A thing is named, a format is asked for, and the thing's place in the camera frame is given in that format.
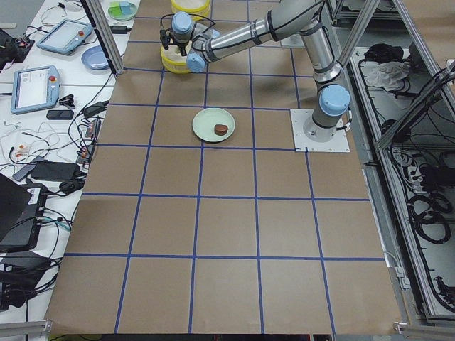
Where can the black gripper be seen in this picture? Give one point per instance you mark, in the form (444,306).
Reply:
(180,47)

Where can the yellow steamer basket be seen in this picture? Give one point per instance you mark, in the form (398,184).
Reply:
(173,61)
(196,8)

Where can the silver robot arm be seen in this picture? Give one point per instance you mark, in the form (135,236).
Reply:
(201,45)

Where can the black power adapter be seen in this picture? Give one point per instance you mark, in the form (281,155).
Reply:
(118,29)

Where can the green bowl with sponges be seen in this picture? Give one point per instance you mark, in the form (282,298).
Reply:
(122,10)

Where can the blue plate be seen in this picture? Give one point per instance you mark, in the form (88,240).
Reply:
(94,58)

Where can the light green plate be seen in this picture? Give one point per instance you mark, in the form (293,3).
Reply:
(205,120)

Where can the dark red bun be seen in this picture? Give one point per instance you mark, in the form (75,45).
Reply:
(221,129)

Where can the teach pendant far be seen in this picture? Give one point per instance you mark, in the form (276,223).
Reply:
(65,37)

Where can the teach pendant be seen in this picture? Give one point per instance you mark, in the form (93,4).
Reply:
(35,89)
(65,37)

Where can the teach pendant near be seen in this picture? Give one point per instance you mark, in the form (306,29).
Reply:
(35,89)

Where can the black power brick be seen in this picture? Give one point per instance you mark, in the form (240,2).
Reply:
(54,171)

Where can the black laptop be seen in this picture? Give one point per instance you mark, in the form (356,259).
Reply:
(22,208)

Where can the aluminium frame post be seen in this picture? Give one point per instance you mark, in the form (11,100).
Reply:
(98,21)

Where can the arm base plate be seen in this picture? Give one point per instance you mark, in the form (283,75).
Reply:
(308,137)

